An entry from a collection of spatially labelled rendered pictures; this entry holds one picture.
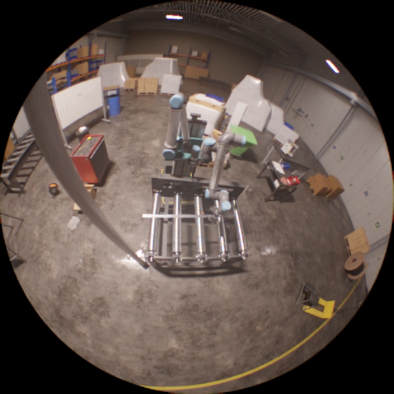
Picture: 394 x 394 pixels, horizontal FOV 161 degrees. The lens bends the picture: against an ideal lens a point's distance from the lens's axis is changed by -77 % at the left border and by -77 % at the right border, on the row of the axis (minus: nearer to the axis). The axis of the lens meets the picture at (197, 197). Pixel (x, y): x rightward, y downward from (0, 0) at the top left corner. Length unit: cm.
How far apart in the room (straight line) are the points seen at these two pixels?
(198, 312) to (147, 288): 95
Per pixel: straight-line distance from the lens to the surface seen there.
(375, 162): 1086
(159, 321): 263
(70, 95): 513
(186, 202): 262
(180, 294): 255
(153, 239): 167
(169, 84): 938
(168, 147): 155
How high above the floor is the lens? 252
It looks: 53 degrees down
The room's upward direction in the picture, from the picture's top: 22 degrees clockwise
